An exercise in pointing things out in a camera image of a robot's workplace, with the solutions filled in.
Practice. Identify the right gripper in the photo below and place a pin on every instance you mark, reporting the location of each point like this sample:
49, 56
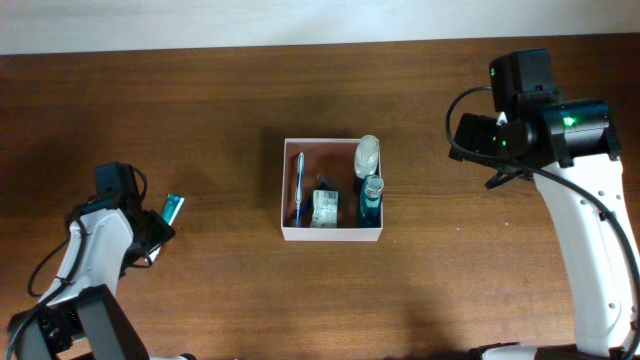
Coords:
474, 131

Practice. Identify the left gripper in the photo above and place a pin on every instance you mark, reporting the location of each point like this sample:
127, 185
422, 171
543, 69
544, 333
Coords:
162, 232

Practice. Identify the green white toothpaste tube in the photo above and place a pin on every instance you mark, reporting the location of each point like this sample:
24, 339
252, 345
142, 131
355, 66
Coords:
172, 208

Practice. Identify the teal mouthwash bottle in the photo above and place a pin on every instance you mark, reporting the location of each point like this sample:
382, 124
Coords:
370, 201

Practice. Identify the white spray bottle blue base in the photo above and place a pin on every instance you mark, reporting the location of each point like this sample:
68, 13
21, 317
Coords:
366, 160

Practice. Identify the blue white toothbrush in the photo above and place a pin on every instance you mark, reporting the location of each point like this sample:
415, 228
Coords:
299, 190

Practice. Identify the green white soap packet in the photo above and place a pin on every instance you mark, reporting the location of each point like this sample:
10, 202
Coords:
325, 209

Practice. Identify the blue disposable razor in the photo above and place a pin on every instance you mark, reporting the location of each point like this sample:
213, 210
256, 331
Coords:
321, 183

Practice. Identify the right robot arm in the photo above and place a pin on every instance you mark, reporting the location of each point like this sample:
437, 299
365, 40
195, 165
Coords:
571, 152

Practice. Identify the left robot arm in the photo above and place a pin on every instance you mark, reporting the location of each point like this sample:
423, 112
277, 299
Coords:
106, 235

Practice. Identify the white cardboard box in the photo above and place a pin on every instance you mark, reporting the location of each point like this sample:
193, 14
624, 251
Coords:
333, 159

